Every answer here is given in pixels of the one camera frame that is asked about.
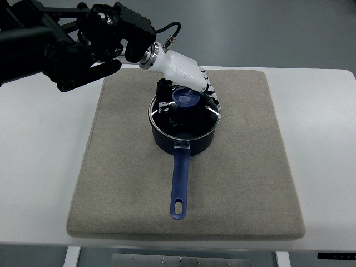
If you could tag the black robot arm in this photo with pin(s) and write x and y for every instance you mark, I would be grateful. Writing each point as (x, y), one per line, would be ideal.
(71, 46)

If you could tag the white table leg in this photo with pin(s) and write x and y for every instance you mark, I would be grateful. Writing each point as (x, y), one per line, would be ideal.
(282, 259)
(72, 256)

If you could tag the black table control panel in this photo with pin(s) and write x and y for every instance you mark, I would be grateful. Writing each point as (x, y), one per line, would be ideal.
(336, 256)

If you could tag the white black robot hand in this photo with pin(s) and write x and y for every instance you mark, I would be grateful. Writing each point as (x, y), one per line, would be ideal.
(177, 68)

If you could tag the dark blue saucepan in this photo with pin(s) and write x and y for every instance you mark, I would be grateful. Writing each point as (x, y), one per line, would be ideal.
(181, 144)

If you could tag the grey metal base plate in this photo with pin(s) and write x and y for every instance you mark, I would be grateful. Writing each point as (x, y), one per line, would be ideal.
(163, 260)

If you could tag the glass lid with blue knob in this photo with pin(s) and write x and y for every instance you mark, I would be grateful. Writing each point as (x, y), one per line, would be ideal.
(179, 112)

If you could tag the white table leg left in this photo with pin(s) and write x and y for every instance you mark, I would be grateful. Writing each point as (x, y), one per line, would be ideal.
(72, 256)

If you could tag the beige felt mat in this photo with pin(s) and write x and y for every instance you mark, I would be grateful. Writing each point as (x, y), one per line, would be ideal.
(239, 188)

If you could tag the white table leg right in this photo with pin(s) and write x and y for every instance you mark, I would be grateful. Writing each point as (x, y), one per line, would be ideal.
(282, 259)

